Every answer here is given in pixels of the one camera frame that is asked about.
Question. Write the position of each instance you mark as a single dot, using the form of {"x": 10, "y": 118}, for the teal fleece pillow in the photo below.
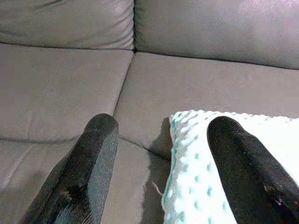
{"x": 191, "y": 168}

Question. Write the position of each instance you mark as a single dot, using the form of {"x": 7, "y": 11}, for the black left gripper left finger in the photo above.
{"x": 88, "y": 168}

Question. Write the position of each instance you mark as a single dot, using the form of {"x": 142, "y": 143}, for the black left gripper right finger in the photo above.
{"x": 247, "y": 177}

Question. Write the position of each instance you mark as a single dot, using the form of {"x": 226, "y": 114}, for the dark green leather sofa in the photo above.
{"x": 163, "y": 81}

